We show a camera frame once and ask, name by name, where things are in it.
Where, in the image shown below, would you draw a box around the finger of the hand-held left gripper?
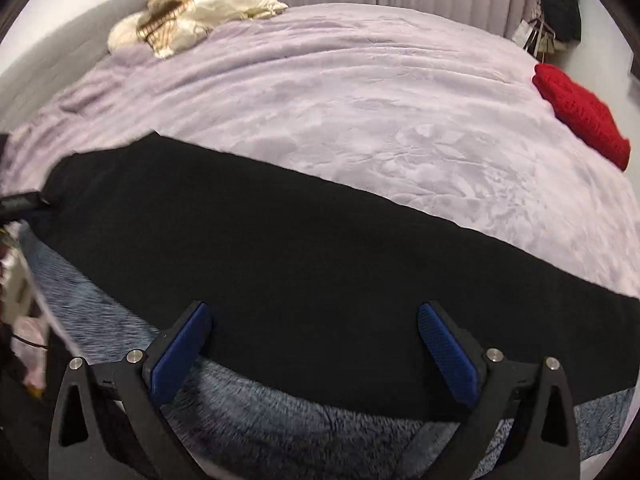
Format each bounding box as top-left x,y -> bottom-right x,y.
0,189 -> 52,221

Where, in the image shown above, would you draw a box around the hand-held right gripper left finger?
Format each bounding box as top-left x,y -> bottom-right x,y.
47,301 -> 213,480

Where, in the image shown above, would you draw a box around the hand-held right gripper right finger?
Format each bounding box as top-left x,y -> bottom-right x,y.
417,301 -> 581,480

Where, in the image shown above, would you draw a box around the black pants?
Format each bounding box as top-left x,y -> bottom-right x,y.
32,132 -> 640,423

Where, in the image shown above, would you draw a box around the pink cloth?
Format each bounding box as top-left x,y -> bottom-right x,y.
0,225 -> 51,396

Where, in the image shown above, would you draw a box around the grey padded headboard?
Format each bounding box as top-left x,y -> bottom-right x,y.
0,0 -> 188,133

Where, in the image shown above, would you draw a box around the cream round pillow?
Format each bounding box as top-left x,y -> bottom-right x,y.
107,12 -> 151,54

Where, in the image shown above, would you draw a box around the brown striped cloth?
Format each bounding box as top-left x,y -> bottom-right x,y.
136,0 -> 201,59

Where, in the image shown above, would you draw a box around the purple fleece blanket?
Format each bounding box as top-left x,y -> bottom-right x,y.
0,2 -> 640,301

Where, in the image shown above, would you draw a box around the red knitted sweater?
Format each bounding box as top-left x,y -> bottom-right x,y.
531,63 -> 632,172

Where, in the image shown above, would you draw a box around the cream crumpled duvet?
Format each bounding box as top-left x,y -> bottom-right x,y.
170,0 -> 290,46

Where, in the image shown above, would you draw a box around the white paper bags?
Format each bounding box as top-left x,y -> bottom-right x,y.
512,20 -> 566,57

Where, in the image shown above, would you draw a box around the black hanging jacket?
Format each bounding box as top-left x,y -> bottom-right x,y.
537,0 -> 583,43

